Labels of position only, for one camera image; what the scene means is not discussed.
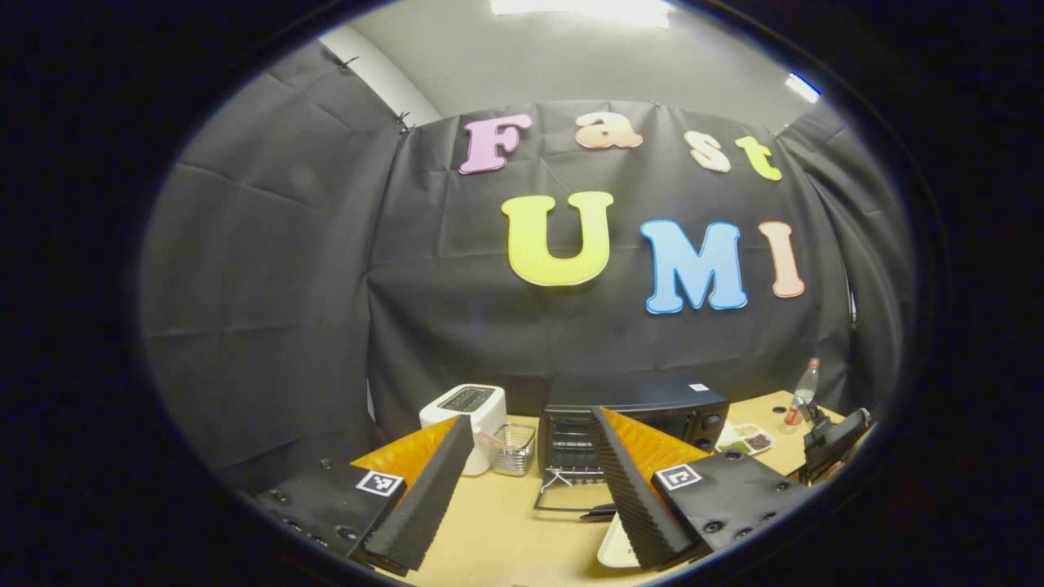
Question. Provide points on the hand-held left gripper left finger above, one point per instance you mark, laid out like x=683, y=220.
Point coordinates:
x=424, y=505

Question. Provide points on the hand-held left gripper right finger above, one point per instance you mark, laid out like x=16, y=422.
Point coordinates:
x=636, y=497

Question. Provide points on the cream square baking dish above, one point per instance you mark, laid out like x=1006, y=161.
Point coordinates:
x=613, y=545

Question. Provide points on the black electric oven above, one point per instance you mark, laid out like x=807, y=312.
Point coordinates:
x=636, y=395

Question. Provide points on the red label plastic water bottle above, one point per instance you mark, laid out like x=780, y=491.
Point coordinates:
x=801, y=399

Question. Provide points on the white divided dish of beans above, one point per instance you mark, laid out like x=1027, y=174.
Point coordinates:
x=746, y=440

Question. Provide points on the white toaster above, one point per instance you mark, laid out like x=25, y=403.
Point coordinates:
x=481, y=416

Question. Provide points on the black backdrop cloth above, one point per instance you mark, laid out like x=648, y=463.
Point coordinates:
x=269, y=285

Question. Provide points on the small ceiling light panel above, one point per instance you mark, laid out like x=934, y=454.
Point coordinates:
x=803, y=86

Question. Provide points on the large ceiling light panel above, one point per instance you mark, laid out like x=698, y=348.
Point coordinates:
x=583, y=8

